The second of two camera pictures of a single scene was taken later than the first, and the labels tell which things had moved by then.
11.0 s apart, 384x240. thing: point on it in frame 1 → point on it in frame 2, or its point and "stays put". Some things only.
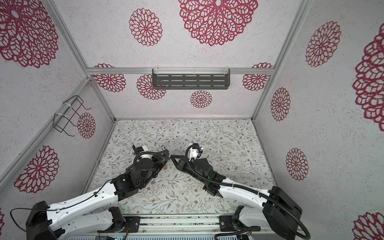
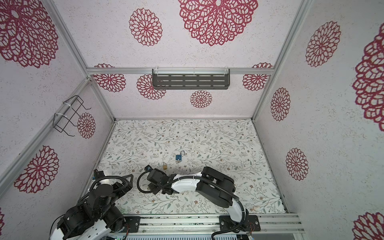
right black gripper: (183, 165) → (153, 189)
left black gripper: (159, 159) → (128, 185)
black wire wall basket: (66, 112) stays put
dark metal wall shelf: (191, 79) stays put
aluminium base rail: (129, 224) stays put
